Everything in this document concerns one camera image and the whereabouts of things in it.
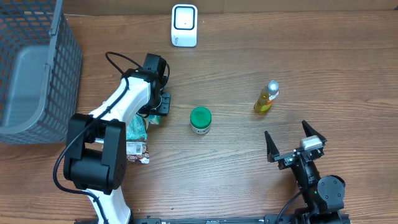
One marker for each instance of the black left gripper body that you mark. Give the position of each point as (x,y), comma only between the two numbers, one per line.
(164,107)

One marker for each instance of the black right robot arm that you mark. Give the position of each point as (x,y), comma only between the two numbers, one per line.
(319,199)

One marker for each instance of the green lid white jar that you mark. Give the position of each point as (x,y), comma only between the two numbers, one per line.
(200,120)

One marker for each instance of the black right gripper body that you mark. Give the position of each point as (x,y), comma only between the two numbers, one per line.
(286,160)

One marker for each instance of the white barcode scanner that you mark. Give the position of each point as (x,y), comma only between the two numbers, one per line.
(184,25)

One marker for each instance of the teal white tissue pack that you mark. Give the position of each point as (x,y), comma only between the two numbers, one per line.
(154,119)

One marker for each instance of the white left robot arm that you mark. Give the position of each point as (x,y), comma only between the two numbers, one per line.
(94,160)

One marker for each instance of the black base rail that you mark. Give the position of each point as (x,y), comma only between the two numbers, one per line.
(236,221)

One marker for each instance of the brown teal snack bag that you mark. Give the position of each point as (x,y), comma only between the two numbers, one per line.
(136,141)

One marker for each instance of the yellow liquid bottle silver cap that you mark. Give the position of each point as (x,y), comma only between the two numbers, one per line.
(267,96)

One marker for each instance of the dark grey mesh basket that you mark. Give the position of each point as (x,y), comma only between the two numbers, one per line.
(41,65)

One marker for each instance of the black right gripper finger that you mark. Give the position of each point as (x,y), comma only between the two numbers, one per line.
(272,151)
(309,131)

